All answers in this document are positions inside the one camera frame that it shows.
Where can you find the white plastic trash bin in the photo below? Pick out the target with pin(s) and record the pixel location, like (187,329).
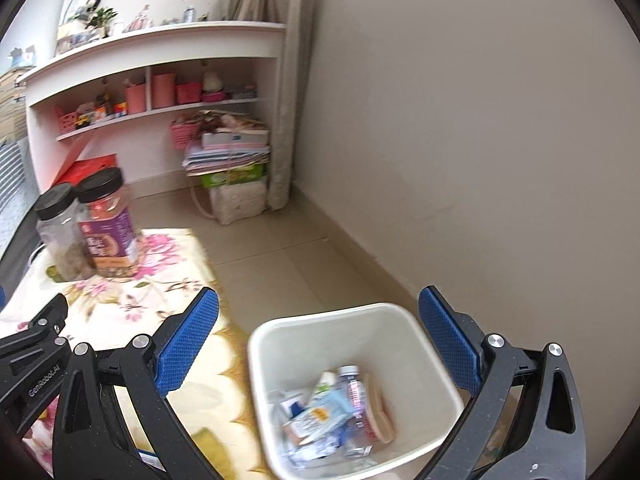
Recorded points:
(380,330)

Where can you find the red instant noodle bowl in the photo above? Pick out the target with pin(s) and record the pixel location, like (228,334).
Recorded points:
(377,410)

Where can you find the crushed clear plastic bottle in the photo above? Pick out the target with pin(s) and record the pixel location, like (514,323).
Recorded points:
(360,445)

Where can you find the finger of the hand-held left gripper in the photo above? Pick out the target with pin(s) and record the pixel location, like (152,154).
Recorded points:
(42,322)

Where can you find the red cardboard box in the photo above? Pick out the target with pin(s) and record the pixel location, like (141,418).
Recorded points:
(92,167)

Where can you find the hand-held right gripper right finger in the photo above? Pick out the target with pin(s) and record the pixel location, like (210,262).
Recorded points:
(450,345)

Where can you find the grey sofa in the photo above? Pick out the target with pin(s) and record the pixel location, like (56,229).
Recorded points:
(15,247)

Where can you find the white woven bag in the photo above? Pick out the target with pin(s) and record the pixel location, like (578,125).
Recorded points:
(237,205)

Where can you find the floral tablecloth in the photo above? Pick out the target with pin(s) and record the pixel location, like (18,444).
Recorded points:
(165,260)

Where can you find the pink plastic basket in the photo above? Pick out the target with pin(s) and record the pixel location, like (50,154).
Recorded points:
(185,135)

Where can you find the pink lattice box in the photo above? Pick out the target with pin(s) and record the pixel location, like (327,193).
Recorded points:
(66,121)

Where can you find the miniature house model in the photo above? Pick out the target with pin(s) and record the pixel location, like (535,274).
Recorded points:
(77,40)

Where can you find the stack of papers and books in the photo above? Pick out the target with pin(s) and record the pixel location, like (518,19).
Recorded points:
(230,150)

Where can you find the blue and white carton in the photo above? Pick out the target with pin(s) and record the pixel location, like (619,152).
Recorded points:
(151,460)

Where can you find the patterned paper cup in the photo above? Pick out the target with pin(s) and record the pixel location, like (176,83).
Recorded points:
(325,383)

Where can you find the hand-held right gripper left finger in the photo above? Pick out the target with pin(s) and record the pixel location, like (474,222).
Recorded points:
(187,345)

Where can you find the green tissue pack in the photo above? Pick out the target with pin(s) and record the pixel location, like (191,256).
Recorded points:
(232,176)

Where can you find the pink tinted plastic bottle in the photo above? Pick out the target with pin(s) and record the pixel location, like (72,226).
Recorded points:
(352,390)

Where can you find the small pink basket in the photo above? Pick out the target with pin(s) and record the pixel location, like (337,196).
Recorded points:
(188,93)

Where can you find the pink pen cup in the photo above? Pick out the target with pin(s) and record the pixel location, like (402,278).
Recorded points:
(163,91)
(135,99)

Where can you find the white bookshelf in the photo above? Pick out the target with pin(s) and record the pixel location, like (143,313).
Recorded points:
(165,45)

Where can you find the dark blue milk carton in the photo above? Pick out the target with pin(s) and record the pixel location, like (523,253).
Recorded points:
(292,406)

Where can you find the striped grey armrest cover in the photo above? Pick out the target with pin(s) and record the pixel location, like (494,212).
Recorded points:
(12,175)

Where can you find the purple label nut jar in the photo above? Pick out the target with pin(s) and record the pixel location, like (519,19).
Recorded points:
(110,230)

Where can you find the white round plush toy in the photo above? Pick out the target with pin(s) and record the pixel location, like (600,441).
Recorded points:
(212,81)

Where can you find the small potted plant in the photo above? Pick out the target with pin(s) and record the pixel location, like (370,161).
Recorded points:
(102,17)

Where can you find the light blue milk carton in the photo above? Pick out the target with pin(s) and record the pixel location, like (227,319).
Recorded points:
(320,414)

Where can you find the white curtain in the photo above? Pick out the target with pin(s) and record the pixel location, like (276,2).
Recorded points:
(292,85)

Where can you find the clear jar with black lid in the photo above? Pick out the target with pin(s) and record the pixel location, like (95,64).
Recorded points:
(62,240)

